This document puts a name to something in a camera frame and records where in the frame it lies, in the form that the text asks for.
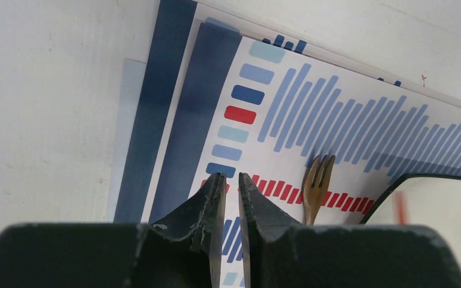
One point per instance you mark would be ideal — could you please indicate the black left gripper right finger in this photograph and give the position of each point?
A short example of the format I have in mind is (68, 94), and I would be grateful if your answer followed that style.
(279, 251)

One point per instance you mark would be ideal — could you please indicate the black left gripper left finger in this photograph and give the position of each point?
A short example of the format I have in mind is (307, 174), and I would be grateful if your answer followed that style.
(183, 249)

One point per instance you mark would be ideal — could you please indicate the brown wooden fork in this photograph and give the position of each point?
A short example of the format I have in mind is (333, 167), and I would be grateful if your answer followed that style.
(315, 186)

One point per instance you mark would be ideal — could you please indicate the blue striped placemat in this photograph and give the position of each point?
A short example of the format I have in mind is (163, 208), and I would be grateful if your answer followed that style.
(214, 100)

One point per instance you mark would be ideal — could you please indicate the white square plate black rim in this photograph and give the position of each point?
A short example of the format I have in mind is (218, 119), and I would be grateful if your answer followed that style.
(426, 199)

